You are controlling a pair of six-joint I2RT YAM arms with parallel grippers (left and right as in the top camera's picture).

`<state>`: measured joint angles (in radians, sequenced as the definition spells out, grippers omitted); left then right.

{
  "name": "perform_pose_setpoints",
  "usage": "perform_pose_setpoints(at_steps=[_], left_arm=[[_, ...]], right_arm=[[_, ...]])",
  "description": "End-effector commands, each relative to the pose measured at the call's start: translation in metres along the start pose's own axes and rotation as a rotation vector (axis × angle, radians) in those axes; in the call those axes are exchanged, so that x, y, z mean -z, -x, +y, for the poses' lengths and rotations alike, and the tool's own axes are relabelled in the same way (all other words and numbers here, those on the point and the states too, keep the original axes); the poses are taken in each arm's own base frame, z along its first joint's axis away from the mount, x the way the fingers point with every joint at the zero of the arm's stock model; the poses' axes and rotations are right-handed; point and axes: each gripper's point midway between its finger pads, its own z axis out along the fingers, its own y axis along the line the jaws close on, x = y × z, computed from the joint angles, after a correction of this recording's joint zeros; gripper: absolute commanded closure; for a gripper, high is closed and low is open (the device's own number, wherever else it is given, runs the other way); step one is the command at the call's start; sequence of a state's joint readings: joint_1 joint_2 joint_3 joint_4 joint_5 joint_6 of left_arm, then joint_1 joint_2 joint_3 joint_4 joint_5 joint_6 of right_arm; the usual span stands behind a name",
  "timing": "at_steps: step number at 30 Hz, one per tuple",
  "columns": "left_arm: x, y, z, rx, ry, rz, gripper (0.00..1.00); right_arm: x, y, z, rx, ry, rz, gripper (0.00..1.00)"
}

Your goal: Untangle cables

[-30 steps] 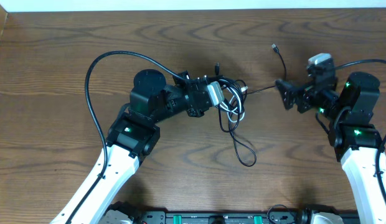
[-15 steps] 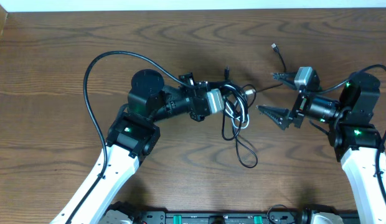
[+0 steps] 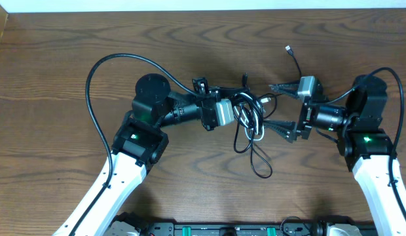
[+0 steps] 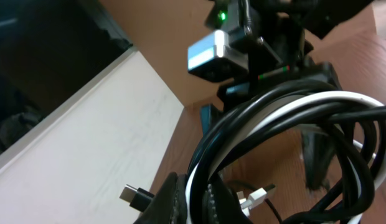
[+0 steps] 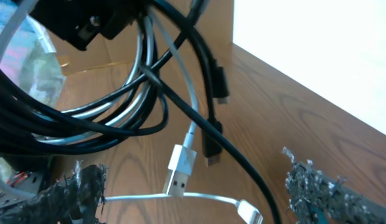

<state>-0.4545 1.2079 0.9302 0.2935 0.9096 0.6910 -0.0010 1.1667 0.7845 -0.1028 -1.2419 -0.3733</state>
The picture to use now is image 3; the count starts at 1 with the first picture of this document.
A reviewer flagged black left camera cable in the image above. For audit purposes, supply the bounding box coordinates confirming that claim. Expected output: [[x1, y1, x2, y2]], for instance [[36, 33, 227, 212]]
[[68, 53, 204, 236]]

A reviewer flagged white USB cable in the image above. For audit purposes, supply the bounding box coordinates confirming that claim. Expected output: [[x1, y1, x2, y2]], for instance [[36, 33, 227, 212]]
[[235, 92, 272, 142]]

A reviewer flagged thin black USB cable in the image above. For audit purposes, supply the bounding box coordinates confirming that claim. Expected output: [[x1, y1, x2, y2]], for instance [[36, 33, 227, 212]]
[[271, 45, 303, 99]]

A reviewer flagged thick black USB cable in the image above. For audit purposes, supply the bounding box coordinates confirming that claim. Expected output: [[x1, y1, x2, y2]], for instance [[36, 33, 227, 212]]
[[231, 72, 279, 180]]

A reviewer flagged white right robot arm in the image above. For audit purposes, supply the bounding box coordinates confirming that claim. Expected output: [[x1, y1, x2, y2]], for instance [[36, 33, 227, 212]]
[[265, 75, 406, 235]]

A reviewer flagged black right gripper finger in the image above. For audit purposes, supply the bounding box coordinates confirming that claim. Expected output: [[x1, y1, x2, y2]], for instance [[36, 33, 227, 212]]
[[269, 81, 300, 100], [263, 120, 297, 143]]

